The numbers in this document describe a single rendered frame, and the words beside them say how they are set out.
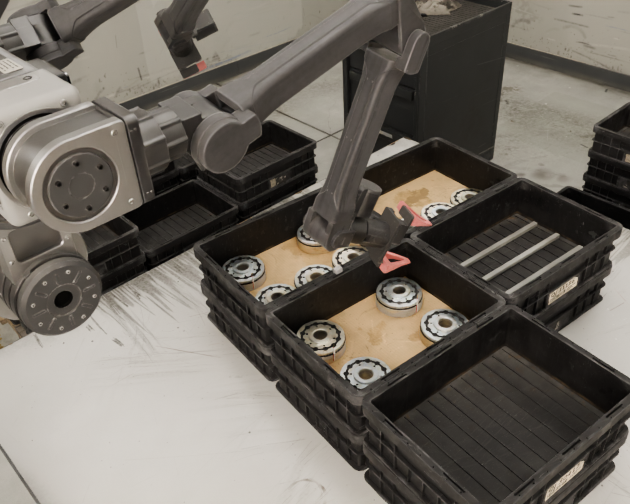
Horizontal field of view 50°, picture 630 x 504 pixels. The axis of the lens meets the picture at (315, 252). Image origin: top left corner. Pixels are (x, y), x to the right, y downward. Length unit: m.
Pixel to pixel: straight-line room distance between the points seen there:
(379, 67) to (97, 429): 0.95
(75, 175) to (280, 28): 4.36
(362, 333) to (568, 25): 3.65
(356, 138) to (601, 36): 3.68
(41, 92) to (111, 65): 3.52
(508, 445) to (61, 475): 0.87
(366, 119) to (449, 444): 0.59
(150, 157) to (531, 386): 0.87
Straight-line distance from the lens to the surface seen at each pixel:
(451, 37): 2.94
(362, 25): 1.06
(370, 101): 1.17
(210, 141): 0.90
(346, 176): 1.21
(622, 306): 1.84
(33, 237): 1.18
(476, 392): 1.38
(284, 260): 1.68
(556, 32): 4.92
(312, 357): 1.29
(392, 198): 1.89
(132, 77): 4.51
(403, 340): 1.46
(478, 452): 1.29
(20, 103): 0.89
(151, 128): 0.87
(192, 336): 1.71
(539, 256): 1.73
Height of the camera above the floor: 1.85
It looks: 37 degrees down
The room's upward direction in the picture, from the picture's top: 4 degrees counter-clockwise
